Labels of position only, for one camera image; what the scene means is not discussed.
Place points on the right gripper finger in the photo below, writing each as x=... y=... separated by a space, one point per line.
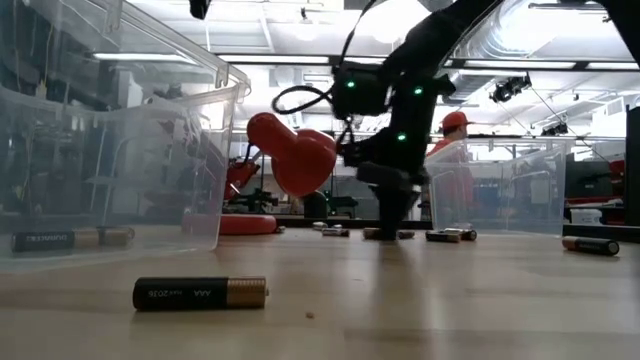
x=392 y=210

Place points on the silver battery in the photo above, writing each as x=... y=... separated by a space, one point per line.
x=465 y=234
x=335 y=232
x=440 y=236
x=320 y=225

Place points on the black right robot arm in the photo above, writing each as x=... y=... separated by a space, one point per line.
x=435 y=40

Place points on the person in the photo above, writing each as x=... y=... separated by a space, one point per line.
x=452 y=131

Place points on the red desk lamp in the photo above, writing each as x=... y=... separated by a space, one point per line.
x=295 y=160

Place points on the clear plastic bin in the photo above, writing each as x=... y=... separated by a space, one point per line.
x=150 y=150
x=500 y=200

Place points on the fluorescent ceiling light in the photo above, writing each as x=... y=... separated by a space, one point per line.
x=145 y=58
x=520 y=64
x=275 y=59

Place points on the white tub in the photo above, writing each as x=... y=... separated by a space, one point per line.
x=586 y=216

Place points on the black copper AAA battery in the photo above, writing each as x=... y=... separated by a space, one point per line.
x=180 y=294

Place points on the black ceiling mounted camera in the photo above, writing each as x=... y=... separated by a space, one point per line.
x=510 y=88

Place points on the black overhead camera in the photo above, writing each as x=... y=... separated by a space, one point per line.
x=200 y=7

